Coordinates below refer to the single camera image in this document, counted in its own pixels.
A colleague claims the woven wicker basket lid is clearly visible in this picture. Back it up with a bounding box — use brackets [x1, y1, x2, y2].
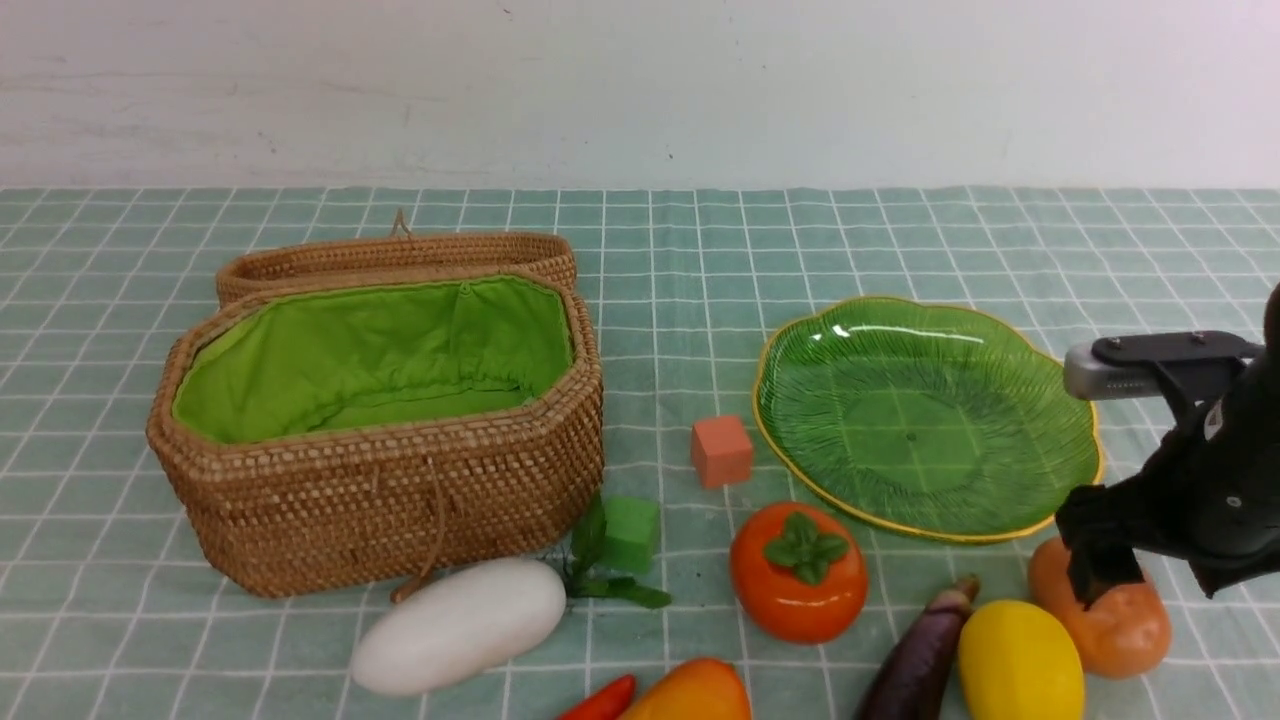
[214, 210, 579, 306]

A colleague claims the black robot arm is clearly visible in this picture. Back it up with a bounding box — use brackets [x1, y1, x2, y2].
[1055, 293, 1279, 606]

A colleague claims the purple eggplant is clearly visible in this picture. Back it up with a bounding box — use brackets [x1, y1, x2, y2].
[854, 574, 980, 719]

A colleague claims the woven wicker basket green lining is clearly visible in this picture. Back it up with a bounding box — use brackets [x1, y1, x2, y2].
[146, 266, 605, 600]

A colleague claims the yellow lemon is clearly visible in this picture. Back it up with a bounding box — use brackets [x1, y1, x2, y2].
[957, 600, 1085, 719]

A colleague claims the brown potato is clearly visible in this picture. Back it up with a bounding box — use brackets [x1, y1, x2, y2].
[1028, 536, 1172, 680]

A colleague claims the white radish with leaves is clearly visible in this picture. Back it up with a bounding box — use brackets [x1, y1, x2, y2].
[349, 496, 672, 696]

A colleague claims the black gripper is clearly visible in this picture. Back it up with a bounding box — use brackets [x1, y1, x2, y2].
[1055, 345, 1280, 609]

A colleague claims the orange persimmon with green calyx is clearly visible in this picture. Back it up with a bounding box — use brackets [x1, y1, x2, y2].
[730, 502, 870, 644]

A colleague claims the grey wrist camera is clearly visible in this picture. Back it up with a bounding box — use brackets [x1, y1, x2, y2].
[1062, 331, 1265, 419]

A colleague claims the green leaf glass plate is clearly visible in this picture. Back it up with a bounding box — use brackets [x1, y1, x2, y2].
[751, 296, 1105, 544]

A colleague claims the green foam cube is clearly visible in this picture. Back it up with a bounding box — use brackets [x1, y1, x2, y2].
[600, 495, 660, 575]

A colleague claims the orange foam cube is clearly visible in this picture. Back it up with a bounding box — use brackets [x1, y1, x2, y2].
[690, 415, 754, 489]

